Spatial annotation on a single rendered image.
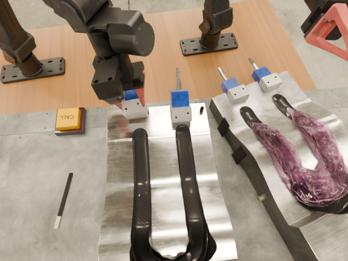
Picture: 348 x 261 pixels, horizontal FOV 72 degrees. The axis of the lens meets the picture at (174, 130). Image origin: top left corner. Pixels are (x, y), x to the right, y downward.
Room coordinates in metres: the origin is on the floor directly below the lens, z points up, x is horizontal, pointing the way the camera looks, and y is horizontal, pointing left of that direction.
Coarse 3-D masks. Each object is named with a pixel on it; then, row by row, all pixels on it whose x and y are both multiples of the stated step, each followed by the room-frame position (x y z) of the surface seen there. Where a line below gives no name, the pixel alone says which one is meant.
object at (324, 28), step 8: (336, 8) 0.31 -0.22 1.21; (344, 8) 0.31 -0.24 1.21; (320, 16) 0.32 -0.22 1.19; (328, 16) 0.31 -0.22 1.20; (336, 16) 0.30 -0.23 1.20; (344, 16) 0.30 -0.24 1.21; (312, 24) 0.32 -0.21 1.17; (320, 24) 0.31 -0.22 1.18; (328, 24) 0.31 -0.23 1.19; (336, 24) 0.30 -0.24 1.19; (344, 24) 0.29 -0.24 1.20; (312, 32) 0.31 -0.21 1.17; (320, 32) 0.31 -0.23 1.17; (328, 32) 0.30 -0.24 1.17; (336, 32) 0.32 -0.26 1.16; (344, 32) 0.28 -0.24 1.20; (312, 40) 0.30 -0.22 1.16; (320, 40) 0.30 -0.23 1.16; (344, 40) 0.27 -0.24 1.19; (320, 48) 0.29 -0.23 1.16; (328, 48) 0.28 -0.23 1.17; (336, 48) 0.27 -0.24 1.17; (344, 56) 0.25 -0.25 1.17
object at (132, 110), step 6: (132, 90) 0.35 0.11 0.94; (126, 96) 0.33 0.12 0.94; (132, 96) 0.33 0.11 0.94; (126, 102) 0.31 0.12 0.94; (132, 102) 0.31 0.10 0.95; (138, 102) 0.31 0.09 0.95; (126, 108) 0.30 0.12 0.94; (132, 108) 0.29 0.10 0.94; (138, 108) 0.29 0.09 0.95; (144, 108) 0.30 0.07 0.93; (126, 114) 0.28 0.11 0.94; (132, 114) 0.28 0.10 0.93; (138, 114) 0.29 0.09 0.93; (144, 114) 0.29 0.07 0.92; (132, 120) 0.29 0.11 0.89
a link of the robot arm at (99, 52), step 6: (96, 30) 0.35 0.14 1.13; (102, 30) 0.34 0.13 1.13; (90, 36) 0.34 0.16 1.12; (96, 36) 0.34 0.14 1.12; (102, 36) 0.34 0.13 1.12; (108, 36) 0.34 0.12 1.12; (96, 42) 0.33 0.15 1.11; (102, 42) 0.33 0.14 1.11; (108, 42) 0.33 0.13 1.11; (96, 48) 0.33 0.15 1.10; (102, 48) 0.33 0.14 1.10; (108, 48) 0.33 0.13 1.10; (96, 54) 0.33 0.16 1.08; (102, 54) 0.33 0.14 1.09; (108, 54) 0.33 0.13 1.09
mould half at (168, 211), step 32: (128, 128) 0.26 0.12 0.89; (160, 128) 0.27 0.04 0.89; (192, 128) 0.27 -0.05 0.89; (128, 160) 0.18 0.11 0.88; (160, 160) 0.18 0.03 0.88; (128, 192) 0.11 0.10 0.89; (160, 192) 0.11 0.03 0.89; (128, 224) 0.04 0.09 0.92; (160, 224) 0.04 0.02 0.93; (224, 224) 0.04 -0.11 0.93; (128, 256) -0.02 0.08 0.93; (224, 256) -0.02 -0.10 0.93
